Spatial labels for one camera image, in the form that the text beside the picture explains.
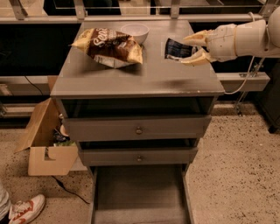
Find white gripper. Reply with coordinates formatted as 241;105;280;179
180;24;237;66

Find blue rxbar snack bar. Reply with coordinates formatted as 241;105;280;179
164;38;197;60

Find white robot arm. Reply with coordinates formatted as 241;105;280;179
181;7;280;66

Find grey wooden drawer cabinet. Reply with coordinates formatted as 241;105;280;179
50;19;226;224

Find grey middle drawer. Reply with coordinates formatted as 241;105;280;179
79;147;198;166

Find grey top drawer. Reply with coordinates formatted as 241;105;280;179
63;115;211;142

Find grey open bottom drawer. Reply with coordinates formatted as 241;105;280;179
89;164;194;224

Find white bowl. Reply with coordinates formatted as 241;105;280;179
121;24;150;45

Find black cabinet at right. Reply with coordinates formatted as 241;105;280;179
257;61;280;133

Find brown yellow chip bag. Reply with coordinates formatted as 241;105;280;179
72;28;143;68

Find items inside cardboard box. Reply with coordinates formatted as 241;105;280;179
52;114;75;146

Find open cardboard box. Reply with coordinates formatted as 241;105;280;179
13;75;79;177

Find white red sneaker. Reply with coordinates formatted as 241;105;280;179
9;194;46;224

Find grey trouser leg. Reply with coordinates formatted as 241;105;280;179
0;180;11;224

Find white hanging cable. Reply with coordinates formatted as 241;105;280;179
223;11;265;95

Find black floor cable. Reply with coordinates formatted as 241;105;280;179
52;175;91;205

